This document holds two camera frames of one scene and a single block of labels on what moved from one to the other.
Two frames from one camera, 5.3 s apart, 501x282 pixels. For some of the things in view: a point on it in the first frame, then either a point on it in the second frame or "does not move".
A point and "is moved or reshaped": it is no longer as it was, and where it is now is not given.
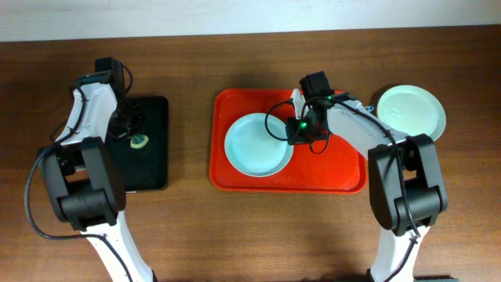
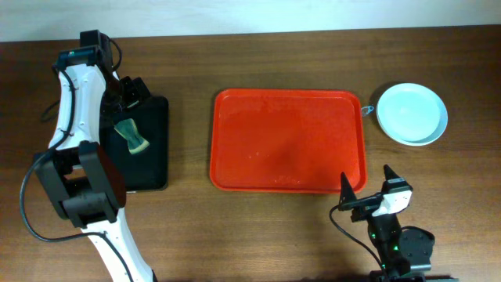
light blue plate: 251,151 to 412,113
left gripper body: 127,128 to 131,94
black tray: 146,168 does not move
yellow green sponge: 138,140 is moved or reshaped
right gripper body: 299,133 to 364,203
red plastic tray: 325,167 does not move
